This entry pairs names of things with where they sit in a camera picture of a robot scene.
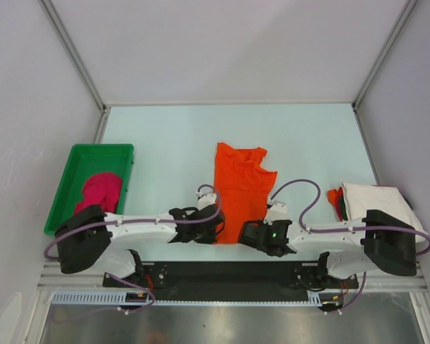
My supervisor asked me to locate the orange folded shirt in stack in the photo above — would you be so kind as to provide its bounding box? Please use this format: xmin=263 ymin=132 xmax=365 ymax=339
xmin=327 ymin=187 xmax=345 ymax=219

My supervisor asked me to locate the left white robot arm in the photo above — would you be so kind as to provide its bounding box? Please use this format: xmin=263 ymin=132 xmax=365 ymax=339
xmin=54 ymin=204 xmax=225 ymax=287

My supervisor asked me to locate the aluminium rail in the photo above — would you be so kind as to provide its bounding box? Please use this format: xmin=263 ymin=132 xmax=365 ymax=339
xmin=37 ymin=262 xmax=429 ymax=292

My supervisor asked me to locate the magenta t shirt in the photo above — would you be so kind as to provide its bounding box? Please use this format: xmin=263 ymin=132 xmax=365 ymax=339
xmin=73 ymin=172 xmax=123 ymax=215

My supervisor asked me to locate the orange t shirt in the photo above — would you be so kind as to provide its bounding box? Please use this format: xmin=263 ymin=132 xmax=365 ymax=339
xmin=214 ymin=143 xmax=277 ymax=244

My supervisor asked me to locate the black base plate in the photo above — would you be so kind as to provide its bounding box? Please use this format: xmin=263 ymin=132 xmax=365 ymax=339
xmin=102 ymin=260 xmax=359 ymax=302

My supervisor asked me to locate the green plastic bin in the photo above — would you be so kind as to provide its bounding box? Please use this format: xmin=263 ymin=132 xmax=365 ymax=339
xmin=44 ymin=143 xmax=135 ymax=235

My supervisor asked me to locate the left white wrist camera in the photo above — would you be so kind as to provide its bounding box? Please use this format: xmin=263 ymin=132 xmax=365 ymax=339
xmin=196 ymin=191 xmax=218 ymax=210

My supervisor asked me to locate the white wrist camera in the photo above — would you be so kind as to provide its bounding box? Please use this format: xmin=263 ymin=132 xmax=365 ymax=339
xmin=196 ymin=191 xmax=218 ymax=210
xmin=264 ymin=201 xmax=288 ymax=223

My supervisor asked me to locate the white folded t shirt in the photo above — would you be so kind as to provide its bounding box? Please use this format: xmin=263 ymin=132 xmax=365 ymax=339
xmin=342 ymin=182 xmax=428 ymax=234

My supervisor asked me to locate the white cable duct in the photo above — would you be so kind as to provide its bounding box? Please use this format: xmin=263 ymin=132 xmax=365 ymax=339
xmin=52 ymin=290 xmax=324 ymax=307

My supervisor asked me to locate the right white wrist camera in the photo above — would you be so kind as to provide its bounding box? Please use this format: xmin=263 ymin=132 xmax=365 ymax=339
xmin=264 ymin=201 xmax=288 ymax=223

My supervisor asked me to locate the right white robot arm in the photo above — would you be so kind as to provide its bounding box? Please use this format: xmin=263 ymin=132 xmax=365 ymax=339
xmin=238 ymin=210 xmax=416 ymax=287

